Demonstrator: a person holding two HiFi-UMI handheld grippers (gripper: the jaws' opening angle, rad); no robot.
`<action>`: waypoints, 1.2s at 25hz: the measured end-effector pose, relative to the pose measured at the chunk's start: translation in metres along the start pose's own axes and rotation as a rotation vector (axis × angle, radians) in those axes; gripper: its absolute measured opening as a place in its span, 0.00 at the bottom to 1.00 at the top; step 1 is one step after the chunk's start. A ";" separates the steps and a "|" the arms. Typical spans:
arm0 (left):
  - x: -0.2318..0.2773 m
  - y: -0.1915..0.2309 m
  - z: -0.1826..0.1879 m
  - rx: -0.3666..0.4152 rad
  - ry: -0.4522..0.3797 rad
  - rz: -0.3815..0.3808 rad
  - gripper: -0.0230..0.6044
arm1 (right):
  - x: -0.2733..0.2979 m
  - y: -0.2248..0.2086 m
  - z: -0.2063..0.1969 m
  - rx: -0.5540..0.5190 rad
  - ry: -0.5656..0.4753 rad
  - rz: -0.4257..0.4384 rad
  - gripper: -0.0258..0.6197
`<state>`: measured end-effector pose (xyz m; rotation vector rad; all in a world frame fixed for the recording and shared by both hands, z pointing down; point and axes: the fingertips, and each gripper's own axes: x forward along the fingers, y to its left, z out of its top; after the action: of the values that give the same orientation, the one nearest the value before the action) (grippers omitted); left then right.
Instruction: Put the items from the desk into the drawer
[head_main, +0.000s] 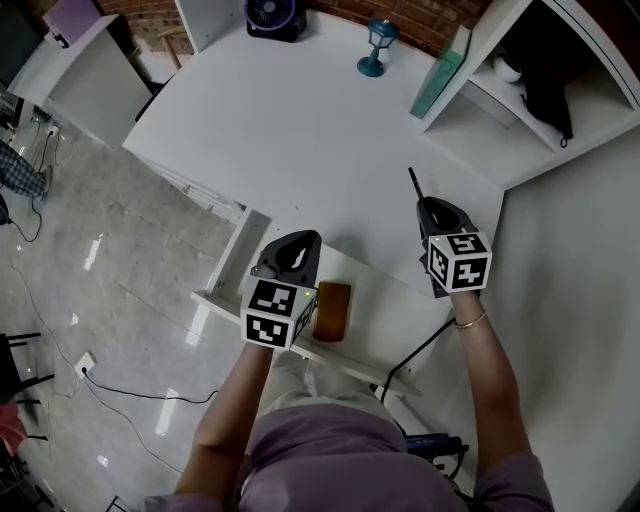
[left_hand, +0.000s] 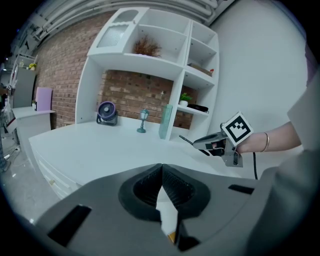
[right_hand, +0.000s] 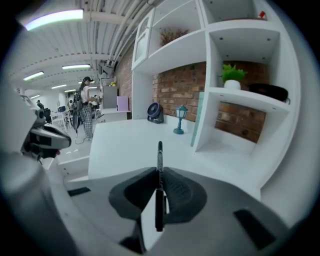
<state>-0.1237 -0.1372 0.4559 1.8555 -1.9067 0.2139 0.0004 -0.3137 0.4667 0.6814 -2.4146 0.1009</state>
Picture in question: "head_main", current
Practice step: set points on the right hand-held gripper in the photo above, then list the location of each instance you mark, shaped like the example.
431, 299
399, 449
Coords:
460, 262

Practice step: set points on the person's purple shirt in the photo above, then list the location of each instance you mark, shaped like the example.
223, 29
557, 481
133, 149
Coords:
340, 465

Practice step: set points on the black pen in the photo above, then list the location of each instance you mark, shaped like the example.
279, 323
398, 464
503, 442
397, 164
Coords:
416, 184

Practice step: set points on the red cloth item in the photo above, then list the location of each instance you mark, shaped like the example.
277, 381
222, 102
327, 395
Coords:
10, 427

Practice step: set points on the person's left forearm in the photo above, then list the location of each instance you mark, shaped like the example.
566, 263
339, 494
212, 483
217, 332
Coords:
225, 415

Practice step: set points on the white open shelf unit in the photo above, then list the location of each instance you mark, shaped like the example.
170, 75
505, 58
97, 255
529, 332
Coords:
490, 120

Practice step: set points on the person's beige trousers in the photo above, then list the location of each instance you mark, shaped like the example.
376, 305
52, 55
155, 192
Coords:
325, 390

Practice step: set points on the purple black desk fan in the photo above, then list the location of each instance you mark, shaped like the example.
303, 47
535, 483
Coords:
272, 15

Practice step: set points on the white floor socket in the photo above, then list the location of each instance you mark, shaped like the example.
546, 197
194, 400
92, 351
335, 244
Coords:
85, 364

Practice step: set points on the black bag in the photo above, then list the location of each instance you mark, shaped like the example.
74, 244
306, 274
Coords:
547, 95

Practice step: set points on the white shelf panel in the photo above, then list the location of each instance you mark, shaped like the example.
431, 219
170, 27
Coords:
210, 22

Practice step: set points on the black chair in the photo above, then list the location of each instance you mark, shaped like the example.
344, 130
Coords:
12, 370

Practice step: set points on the white drawer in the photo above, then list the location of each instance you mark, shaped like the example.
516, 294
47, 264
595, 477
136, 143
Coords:
390, 320

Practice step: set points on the white side table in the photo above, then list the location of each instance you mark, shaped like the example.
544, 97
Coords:
85, 85

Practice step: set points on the teal book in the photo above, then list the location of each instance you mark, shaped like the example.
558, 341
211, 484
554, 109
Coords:
440, 75

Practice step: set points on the purple box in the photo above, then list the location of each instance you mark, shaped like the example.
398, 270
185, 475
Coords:
75, 17

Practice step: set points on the white desk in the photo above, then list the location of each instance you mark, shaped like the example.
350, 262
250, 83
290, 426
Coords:
300, 140

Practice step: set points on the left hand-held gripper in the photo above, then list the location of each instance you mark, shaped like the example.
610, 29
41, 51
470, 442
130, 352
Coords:
292, 260

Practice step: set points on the teal lantern lamp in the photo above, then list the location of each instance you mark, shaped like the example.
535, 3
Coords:
376, 50

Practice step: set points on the blue black power strip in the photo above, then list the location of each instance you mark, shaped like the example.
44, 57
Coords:
432, 442

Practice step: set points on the person's right forearm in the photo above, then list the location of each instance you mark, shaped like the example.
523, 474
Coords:
492, 380

